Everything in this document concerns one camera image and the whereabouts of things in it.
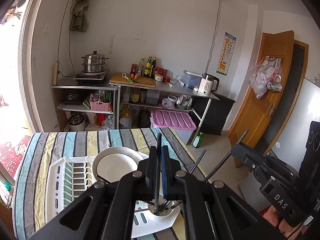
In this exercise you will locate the striped tablecloth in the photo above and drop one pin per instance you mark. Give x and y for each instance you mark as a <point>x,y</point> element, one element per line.
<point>46,148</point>

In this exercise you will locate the green glass bottle on floor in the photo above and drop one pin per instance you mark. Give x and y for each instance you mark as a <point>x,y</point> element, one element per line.
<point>198,139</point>

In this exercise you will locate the translucent blue storage box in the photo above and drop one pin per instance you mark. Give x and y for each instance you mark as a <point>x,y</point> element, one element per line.
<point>191,79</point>

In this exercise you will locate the wooden cutting board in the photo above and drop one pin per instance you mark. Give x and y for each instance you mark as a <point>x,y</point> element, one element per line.
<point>126,79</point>

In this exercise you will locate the white ceramic bowl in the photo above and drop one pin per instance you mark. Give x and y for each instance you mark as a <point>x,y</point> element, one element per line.
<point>113,163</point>

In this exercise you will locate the wooden door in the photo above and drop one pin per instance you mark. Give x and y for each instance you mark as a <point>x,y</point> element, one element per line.
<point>256,112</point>

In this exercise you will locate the plastic bags on door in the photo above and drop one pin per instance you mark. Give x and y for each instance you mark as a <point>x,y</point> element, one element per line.
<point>266,76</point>

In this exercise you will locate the white electric kettle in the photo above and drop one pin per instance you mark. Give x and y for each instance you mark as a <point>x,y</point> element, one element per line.
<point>208,84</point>

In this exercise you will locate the pink lidded storage bin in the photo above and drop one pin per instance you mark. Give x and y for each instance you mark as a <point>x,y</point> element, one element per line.
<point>172,119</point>

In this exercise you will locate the black chopstick outermost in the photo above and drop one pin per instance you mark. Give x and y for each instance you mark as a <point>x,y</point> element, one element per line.
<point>243,136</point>

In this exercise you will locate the white utensil holder cup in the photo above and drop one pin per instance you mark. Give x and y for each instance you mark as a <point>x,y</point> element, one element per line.
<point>163,212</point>

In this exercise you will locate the giraffe height chart poster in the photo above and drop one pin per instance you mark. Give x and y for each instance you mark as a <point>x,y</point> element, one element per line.
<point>226,54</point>

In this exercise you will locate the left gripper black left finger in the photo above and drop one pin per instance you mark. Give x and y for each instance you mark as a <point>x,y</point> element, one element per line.
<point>103,211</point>

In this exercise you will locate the black induction cooktop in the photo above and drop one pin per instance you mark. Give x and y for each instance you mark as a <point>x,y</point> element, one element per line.
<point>82,76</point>

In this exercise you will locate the pink plastic basket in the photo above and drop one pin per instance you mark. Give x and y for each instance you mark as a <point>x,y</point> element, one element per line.
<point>99,105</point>

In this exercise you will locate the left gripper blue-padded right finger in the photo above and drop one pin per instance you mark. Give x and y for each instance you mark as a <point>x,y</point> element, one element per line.
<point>212,210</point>

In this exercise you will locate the white plastic dish rack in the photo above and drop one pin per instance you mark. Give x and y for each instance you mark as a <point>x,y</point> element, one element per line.
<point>69,177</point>

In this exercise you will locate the person right hand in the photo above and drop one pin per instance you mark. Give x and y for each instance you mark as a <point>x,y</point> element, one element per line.
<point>289,232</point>

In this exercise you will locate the stainless steel steamer pot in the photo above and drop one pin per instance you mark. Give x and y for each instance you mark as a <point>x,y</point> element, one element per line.
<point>94,62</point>

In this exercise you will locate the green cloth hanging on wall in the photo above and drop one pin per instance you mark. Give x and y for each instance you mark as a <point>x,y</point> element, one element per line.
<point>78,18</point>

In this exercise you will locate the black cabinet beside shelf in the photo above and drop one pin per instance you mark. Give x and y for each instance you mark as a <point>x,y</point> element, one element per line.
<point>217,113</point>

